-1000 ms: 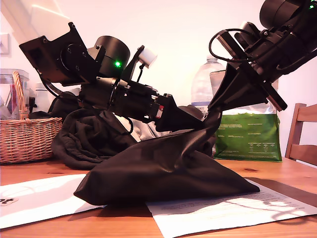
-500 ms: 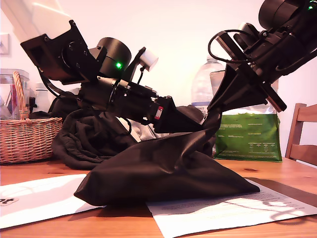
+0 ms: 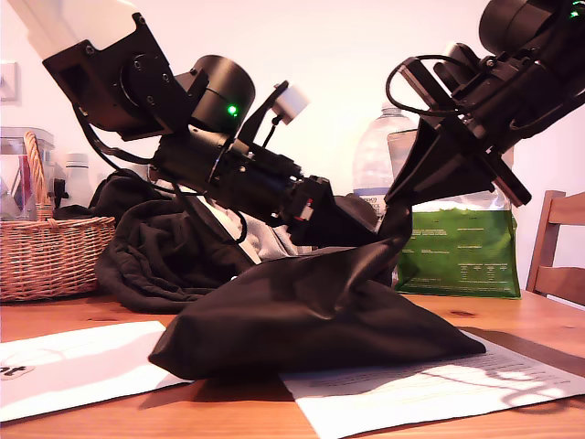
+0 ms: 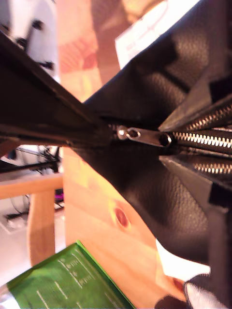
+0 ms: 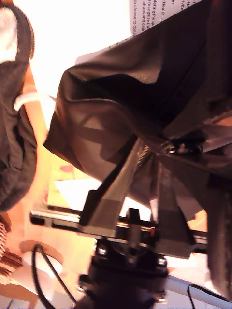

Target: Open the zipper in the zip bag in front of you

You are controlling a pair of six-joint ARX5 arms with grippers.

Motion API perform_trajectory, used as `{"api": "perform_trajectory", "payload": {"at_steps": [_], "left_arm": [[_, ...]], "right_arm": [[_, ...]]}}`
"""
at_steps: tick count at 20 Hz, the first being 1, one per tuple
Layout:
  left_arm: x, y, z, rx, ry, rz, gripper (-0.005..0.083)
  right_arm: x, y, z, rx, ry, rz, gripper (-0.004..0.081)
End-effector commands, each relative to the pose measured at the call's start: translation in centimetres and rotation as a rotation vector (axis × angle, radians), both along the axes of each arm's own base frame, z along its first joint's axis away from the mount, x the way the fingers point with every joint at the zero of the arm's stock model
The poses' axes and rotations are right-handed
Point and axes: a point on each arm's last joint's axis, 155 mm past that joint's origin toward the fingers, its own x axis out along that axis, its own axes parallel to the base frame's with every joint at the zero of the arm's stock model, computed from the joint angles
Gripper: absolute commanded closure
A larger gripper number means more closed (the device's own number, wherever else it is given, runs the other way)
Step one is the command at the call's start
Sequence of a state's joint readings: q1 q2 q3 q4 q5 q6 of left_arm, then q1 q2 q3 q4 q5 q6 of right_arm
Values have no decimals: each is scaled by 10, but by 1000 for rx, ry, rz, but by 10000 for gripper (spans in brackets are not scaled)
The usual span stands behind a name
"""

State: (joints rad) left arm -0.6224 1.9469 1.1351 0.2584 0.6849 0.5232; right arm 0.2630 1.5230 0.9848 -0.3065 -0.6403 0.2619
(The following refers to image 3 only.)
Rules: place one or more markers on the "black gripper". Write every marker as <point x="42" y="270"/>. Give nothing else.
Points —
<point x="256" y="183"/>
<point x="503" y="96"/>

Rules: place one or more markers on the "black zip bag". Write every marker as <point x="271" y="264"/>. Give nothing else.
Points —
<point x="297" y="320"/>

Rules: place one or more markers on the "large clear water bottle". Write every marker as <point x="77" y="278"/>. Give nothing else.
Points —
<point x="375" y="155"/>

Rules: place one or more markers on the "green and silver pouch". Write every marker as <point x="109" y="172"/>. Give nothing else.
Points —
<point x="457" y="256"/>

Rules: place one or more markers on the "wooden chair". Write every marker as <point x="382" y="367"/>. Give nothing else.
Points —
<point x="544" y="238"/>

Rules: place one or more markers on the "white printed paper sheet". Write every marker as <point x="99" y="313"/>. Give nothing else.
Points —
<point x="388" y="407"/>

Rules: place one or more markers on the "black hoodie with grey lining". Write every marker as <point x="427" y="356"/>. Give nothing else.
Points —
<point x="151" y="256"/>

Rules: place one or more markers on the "white bottle with cap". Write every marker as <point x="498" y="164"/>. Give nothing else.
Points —
<point x="77" y="183"/>

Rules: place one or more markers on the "small black object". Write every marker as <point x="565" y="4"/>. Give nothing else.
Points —
<point x="60" y="192"/>

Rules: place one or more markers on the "white paper with black sticker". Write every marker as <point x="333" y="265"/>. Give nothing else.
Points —
<point x="68" y="375"/>

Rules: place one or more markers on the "clear jar with grey lid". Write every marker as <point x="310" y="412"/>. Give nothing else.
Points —
<point x="13" y="155"/>

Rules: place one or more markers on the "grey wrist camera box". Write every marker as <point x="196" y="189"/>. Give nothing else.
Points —
<point x="292" y="103"/>
<point x="459" y="52"/>

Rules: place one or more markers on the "white wall plate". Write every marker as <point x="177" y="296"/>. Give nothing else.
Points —
<point x="9" y="87"/>

